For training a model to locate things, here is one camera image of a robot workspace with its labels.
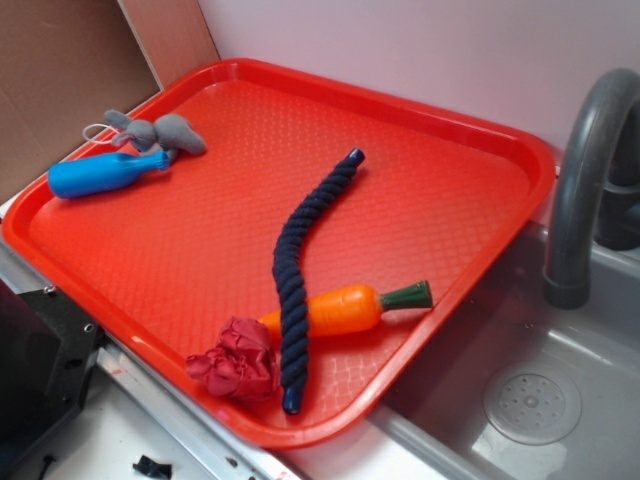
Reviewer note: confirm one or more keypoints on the red plastic tray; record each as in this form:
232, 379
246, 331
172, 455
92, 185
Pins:
163, 263

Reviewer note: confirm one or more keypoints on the orange plastic toy carrot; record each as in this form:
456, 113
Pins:
351, 309

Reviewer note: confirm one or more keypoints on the crumpled red cloth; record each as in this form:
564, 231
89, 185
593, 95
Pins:
241, 365

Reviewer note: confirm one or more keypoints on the grey plush bunny toy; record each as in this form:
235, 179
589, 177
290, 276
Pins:
171, 133

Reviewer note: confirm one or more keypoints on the grey toy sink basin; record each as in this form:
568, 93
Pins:
431, 423

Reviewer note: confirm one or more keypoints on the blue plastic toy bottle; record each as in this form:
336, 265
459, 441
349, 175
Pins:
102, 173

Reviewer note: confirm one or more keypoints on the round sink drain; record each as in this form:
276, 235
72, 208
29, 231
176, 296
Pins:
532, 405

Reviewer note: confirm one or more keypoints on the grey plastic faucet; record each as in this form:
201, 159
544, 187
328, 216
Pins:
597, 194

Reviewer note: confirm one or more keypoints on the black tape scrap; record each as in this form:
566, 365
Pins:
152, 469

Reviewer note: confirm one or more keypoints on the brown cardboard panel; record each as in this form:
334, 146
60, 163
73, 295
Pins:
65, 62

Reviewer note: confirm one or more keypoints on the black metal bracket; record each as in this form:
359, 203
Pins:
49, 347

